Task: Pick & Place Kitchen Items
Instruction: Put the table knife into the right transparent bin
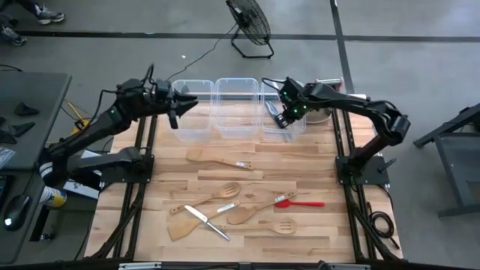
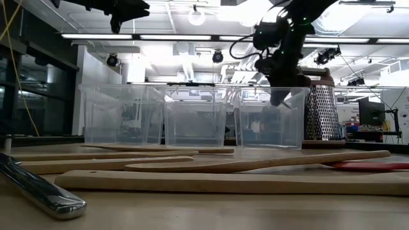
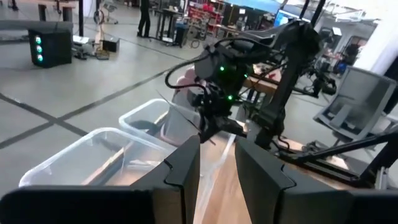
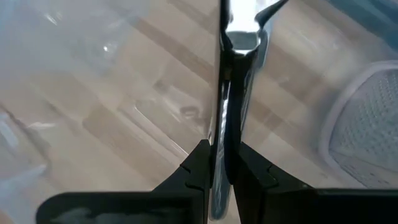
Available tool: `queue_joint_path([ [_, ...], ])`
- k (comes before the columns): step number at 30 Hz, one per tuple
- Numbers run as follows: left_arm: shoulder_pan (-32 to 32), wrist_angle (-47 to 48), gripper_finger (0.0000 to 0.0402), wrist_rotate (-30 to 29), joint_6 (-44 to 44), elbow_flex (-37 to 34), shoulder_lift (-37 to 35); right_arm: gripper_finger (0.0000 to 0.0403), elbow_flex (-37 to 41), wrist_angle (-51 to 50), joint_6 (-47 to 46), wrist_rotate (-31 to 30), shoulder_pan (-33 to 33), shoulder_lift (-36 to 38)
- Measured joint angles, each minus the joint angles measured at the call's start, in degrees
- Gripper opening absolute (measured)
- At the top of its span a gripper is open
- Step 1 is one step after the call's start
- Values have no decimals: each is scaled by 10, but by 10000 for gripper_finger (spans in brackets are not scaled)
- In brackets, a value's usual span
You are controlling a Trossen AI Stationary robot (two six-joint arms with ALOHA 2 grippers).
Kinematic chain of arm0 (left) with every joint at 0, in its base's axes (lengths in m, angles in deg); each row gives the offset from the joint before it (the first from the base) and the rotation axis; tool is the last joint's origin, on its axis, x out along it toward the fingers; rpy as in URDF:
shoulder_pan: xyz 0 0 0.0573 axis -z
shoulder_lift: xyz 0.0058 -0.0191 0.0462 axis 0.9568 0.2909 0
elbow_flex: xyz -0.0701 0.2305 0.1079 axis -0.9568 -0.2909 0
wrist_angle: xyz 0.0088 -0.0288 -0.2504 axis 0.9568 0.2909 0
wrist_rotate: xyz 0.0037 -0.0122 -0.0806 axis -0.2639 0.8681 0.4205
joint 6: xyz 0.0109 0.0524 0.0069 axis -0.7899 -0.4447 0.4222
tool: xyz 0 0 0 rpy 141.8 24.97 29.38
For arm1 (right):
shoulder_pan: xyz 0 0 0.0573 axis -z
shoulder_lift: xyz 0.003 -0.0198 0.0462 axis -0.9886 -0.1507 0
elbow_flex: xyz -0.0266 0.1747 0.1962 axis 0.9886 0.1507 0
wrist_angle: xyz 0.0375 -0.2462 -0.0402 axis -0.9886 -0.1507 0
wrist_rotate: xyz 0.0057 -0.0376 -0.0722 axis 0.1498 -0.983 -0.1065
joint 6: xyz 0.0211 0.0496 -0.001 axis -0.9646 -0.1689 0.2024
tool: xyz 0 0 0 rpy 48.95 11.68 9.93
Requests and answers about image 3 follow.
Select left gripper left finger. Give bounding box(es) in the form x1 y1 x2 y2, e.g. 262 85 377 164
0 134 201 224

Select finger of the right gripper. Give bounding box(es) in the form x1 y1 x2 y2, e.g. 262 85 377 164
219 118 246 138
199 119 218 144

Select small black box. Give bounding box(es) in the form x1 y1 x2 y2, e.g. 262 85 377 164
101 36 121 53

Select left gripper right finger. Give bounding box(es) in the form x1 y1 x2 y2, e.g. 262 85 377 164
235 138 398 224

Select red parts shelf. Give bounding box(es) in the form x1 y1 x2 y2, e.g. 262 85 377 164
188 1 224 35

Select wooden workbench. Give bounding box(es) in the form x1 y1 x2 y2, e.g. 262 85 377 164
242 63 280 94

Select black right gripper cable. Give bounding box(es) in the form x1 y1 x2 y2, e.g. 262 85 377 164
164 52 218 94

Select clear plastic bin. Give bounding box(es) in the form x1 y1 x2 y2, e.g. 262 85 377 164
119 98 237 156
18 126 224 224

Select blue lit monitor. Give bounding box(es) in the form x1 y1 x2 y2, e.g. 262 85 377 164
273 9 295 27

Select grey office chair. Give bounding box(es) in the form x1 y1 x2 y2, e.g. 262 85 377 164
313 66 398 142

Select black waste bin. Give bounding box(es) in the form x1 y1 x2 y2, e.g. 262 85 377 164
174 23 189 47

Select person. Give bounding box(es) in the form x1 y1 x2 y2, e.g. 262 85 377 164
136 0 152 39
340 42 361 75

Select pink-handled metal box grater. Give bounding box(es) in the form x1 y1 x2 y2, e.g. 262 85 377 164
160 66 203 147

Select black computer tower green lights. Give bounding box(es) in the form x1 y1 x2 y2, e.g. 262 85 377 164
27 28 74 68

